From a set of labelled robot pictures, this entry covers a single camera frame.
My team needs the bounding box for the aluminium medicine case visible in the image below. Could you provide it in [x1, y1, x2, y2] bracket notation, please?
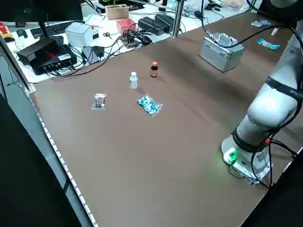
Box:
[198, 30, 246, 73]

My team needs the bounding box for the blue cotton swab packet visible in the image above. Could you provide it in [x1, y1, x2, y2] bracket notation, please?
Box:
[255, 37, 281, 51]

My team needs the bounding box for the pink plastic box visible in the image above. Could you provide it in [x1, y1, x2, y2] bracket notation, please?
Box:
[116, 18, 136, 34]

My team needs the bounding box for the white plastic box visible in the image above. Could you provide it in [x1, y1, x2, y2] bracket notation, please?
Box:
[64, 22, 99, 47]

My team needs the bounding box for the wooden box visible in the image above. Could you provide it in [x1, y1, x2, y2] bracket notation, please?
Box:
[105, 4, 130, 20]

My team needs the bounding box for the black network box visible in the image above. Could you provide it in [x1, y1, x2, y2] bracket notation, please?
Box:
[17, 37, 78, 76]

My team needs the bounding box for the clear plastic bottle white cap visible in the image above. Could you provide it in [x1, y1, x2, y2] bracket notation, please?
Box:
[129, 71, 139, 90]

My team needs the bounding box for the brown glass bottle orange cap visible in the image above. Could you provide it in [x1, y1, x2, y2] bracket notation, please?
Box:
[150, 61, 159, 79]

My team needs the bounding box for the clear packet of dark vials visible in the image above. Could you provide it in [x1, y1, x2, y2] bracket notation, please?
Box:
[90, 93, 108, 111]

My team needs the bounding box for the black USB hub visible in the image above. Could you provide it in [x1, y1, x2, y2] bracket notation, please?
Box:
[119, 35, 145, 50]

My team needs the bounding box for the grey power brick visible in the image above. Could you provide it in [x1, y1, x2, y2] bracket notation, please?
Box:
[81, 46, 99, 64]

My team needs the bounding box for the black power adapter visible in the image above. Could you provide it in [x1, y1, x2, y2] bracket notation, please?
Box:
[138, 16, 158, 36]
[153, 13, 171, 34]

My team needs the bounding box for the black keyboard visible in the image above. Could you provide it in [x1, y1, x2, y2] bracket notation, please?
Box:
[30, 21, 76, 38]

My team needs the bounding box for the black computer monitor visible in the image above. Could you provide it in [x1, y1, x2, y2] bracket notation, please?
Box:
[0, 0, 83, 38]

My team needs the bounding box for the red emergency button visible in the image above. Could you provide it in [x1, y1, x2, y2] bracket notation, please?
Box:
[0, 21, 11, 36]

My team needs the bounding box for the black wall plug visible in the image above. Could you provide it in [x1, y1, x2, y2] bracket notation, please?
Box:
[91, 45, 105, 60]

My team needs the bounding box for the aluminium frame post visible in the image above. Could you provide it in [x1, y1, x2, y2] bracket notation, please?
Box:
[0, 33, 36, 93]
[172, 0, 185, 38]

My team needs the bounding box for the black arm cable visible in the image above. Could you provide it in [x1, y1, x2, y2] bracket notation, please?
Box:
[222, 23, 303, 190]

